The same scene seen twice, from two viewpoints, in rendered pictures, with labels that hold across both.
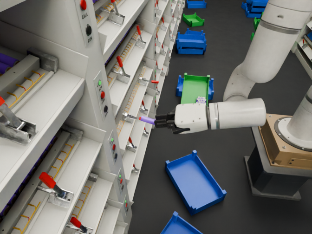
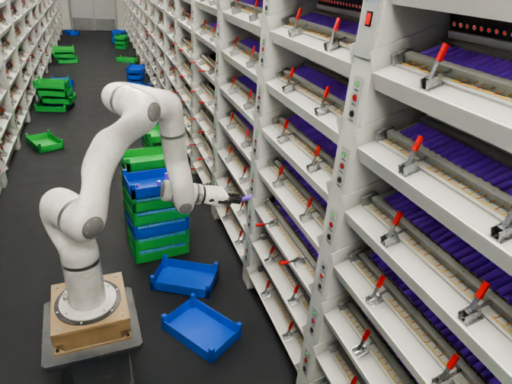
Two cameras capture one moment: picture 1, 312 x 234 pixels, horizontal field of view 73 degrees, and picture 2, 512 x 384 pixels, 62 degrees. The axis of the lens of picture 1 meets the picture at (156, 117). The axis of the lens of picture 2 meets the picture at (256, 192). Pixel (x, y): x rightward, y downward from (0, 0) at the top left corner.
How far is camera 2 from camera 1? 207 cm
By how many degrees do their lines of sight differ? 104
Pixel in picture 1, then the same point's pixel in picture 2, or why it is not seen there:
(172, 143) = (251, 373)
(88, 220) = (245, 184)
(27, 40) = not seen: hidden behind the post
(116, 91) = (272, 177)
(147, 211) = (235, 295)
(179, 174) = (220, 334)
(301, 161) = not seen: hidden behind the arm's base
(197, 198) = (190, 319)
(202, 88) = not seen: outside the picture
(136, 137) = (275, 273)
